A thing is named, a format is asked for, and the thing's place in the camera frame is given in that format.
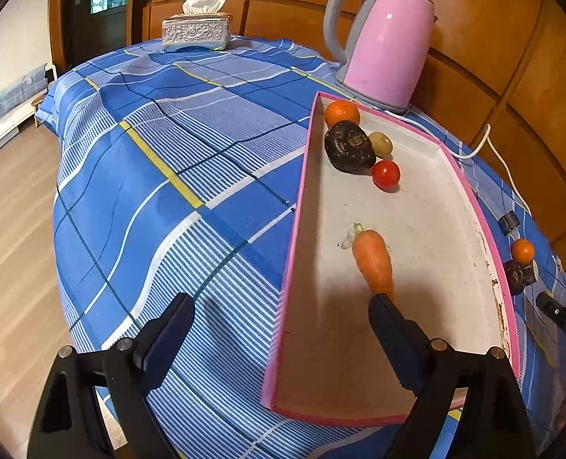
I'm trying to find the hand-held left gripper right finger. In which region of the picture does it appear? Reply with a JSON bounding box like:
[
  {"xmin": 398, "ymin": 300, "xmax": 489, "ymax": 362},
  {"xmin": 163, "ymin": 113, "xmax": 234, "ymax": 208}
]
[{"xmin": 368, "ymin": 294, "xmax": 537, "ymax": 459}]

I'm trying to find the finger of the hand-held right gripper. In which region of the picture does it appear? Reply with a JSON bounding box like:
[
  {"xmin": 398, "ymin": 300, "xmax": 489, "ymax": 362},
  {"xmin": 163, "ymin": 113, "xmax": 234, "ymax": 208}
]
[{"xmin": 535, "ymin": 291, "xmax": 566, "ymax": 345}]

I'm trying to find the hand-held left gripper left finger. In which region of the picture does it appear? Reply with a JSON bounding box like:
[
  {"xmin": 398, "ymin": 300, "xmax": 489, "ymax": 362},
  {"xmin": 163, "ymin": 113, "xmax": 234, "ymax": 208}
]
[{"xmin": 27, "ymin": 293, "xmax": 196, "ymax": 459}]

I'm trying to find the small orange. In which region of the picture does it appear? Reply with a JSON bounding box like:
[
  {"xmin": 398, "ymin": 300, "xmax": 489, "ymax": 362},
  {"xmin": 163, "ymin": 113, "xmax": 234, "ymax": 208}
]
[{"xmin": 511, "ymin": 239, "xmax": 536, "ymax": 265}]

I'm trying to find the orange carrot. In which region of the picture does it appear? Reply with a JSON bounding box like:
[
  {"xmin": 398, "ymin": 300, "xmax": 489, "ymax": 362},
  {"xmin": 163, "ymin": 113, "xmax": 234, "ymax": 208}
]
[{"xmin": 341, "ymin": 223, "xmax": 396, "ymax": 304}]

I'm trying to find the pink-edged white tray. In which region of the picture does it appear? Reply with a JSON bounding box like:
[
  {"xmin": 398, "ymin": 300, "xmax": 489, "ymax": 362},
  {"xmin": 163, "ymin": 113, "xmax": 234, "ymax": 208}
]
[{"xmin": 260, "ymin": 91, "xmax": 523, "ymax": 427}]

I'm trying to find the red cherry tomato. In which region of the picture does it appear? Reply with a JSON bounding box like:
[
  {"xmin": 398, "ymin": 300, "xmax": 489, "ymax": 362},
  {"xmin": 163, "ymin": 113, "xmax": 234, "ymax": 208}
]
[{"xmin": 372, "ymin": 160, "xmax": 401, "ymax": 190}]

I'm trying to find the small yellow potato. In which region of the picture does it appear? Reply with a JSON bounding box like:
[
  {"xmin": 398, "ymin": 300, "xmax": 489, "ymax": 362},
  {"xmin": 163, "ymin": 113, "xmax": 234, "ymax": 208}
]
[{"xmin": 369, "ymin": 132, "xmax": 394, "ymax": 158}]

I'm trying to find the large orange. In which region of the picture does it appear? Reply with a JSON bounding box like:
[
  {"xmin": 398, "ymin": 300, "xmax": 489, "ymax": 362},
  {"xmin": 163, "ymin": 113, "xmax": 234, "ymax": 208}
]
[{"xmin": 324, "ymin": 100, "xmax": 361, "ymax": 128}]

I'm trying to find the blue plaid tablecloth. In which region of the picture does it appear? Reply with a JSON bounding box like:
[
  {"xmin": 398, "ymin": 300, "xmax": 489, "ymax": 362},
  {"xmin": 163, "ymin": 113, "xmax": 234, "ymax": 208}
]
[{"xmin": 34, "ymin": 36, "xmax": 566, "ymax": 459}]

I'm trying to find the small wooden stool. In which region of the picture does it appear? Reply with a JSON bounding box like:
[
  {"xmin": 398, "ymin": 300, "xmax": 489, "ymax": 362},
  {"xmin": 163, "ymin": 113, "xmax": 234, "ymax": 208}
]
[{"xmin": 30, "ymin": 93, "xmax": 49, "ymax": 127}]

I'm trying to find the white bench with plaid cushion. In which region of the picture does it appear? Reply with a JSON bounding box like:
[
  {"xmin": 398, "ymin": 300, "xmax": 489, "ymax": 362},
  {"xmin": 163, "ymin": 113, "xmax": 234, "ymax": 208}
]
[{"xmin": 0, "ymin": 63, "xmax": 56, "ymax": 163}]

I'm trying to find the wooden panelled wardrobe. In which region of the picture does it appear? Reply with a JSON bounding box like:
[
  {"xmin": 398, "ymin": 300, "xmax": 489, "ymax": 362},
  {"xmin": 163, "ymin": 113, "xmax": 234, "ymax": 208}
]
[{"xmin": 130, "ymin": 0, "xmax": 566, "ymax": 269}]

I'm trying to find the pink electric kettle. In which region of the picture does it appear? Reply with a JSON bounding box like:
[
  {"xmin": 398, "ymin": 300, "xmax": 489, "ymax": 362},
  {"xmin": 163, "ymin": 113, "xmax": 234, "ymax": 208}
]
[{"xmin": 323, "ymin": 0, "xmax": 439, "ymax": 116}]

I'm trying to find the silver embossed tissue box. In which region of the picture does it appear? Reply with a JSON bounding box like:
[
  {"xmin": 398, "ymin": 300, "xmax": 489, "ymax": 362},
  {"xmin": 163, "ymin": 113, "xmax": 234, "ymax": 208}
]
[{"xmin": 161, "ymin": 12, "xmax": 231, "ymax": 53}]

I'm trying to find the dark wooden door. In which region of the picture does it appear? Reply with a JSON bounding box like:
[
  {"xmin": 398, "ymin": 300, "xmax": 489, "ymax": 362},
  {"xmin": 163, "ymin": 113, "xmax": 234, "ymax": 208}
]
[{"xmin": 65, "ymin": 0, "xmax": 145, "ymax": 70}]

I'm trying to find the white tissue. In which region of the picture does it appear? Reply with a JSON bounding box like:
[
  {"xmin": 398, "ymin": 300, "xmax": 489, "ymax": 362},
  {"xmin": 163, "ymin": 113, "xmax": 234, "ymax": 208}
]
[{"xmin": 181, "ymin": 0, "xmax": 228, "ymax": 16}]

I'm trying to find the white power cord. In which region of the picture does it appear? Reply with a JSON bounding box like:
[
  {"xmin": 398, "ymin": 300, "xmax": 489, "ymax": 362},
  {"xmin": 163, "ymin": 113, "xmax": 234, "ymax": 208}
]
[{"xmin": 407, "ymin": 110, "xmax": 532, "ymax": 216}]

